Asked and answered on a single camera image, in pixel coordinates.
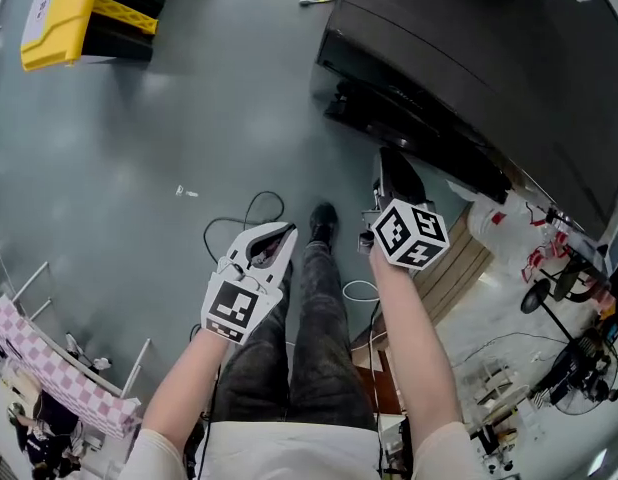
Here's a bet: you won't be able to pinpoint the white metal table frame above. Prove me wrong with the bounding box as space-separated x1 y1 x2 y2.
10 259 154 400

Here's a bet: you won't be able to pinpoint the long black floor cable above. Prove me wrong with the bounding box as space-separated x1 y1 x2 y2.
450 331 576 370

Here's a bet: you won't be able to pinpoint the white rope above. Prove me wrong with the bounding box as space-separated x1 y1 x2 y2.
340 278 382 305

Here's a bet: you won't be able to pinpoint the light wooden stool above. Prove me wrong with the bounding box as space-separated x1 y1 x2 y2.
475 356 531 420

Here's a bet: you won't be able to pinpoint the black bin base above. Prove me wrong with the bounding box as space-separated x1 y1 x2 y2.
81 0 168 63

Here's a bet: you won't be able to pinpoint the black floor fan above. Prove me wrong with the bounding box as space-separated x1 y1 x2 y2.
519 277 618 418

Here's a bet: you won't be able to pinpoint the black machine housing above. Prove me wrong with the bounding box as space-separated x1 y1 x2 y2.
312 0 618 243

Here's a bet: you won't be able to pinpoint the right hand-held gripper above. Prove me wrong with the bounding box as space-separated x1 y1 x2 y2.
358 146 451 272

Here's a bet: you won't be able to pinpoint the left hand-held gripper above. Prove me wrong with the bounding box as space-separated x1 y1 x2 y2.
200 221 300 346

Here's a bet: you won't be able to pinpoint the person's left forearm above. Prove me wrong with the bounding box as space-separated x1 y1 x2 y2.
140 326 231 443

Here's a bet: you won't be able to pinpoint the white stool with brown top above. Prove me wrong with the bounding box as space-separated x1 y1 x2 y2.
350 326 406 420

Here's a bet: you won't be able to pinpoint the pink checkered table cloth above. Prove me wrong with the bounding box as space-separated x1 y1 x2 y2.
0 294 143 440

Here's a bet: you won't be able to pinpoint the black chair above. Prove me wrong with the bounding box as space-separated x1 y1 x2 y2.
532 254 611 305

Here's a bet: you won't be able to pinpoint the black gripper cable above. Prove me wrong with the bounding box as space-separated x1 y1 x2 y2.
202 189 287 265

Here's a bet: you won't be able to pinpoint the person's black right shoe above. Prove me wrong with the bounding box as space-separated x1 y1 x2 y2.
307 201 339 245

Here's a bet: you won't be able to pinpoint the person's white shirt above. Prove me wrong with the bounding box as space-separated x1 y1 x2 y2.
117 419 484 480

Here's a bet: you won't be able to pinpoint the person's dark grey trousers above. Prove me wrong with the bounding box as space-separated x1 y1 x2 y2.
212 239 379 430

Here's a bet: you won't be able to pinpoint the slatted wooden crate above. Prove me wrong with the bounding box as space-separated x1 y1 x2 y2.
410 206 494 325

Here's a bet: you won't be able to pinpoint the person's right forearm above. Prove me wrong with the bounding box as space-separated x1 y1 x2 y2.
367 241 464 440

